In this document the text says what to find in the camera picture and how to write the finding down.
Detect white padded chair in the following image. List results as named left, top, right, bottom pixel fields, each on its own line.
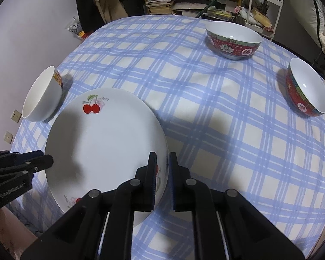
left=283, top=0, right=325, bottom=84

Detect blue plaid sheet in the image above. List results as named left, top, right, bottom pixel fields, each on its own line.
left=11, top=15, right=325, bottom=260

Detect beige hanging clothes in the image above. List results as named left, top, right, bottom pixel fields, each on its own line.
left=93, top=0, right=128, bottom=23

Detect stack of books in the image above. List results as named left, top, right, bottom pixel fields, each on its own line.
left=145, top=0, right=175, bottom=15

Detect person's left forearm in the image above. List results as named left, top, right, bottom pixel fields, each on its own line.
left=0, top=206, right=41, bottom=260

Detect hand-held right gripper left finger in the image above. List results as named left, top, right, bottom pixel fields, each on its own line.
left=20, top=152, right=158, bottom=260

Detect yellow and white plastic bag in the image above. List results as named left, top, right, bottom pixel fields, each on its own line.
left=66, top=16, right=91, bottom=41

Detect large white cherry plate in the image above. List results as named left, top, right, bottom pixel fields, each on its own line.
left=45, top=87, right=169, bottom=228

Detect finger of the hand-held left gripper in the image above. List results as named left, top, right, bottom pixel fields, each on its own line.
left=0, top=150, right=44, bottom=168
left=0, top=154, right=54, bottom=180

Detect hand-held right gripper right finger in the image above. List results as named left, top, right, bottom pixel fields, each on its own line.
left=168, top=152, right=306, bottom=260

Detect red patterned bowl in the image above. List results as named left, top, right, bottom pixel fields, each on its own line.
left=285, top=58, right=325, bottom=117
left=205, top=21, right=263, bottom=60

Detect white trolley cart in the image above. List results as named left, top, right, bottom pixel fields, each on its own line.
left=245, top=0, right=283, bottom=42

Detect pile of magazines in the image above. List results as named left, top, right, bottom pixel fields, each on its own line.
left=173, top=0, right=235, bottom=19

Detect white bowl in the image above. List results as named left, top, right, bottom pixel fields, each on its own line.
left=22, top=65, right=63, bottom=122

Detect dark hanging clothes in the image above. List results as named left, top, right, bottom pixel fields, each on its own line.
left=76, top=0, right=105, bottom=31

